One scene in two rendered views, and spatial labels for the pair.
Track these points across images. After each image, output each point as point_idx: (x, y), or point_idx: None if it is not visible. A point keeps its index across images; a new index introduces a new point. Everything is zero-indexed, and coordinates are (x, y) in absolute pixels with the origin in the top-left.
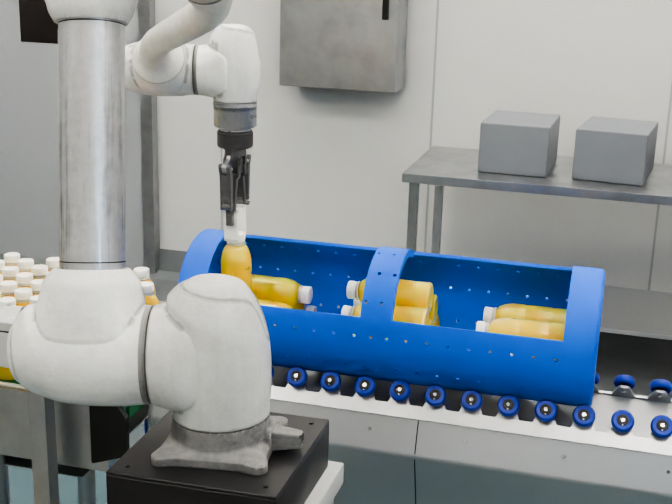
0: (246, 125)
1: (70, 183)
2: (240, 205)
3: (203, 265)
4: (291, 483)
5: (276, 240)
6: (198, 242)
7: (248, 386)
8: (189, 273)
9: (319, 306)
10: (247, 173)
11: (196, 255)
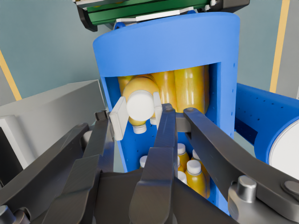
0: None
1: None
2: (157, 126)
3: (107, 68)
4: None
5: (216, 118)
6: (131, 40)
7: None
8: (98, 52)
9: (212, 120)
10: (211, 175)
11: (111, 51)
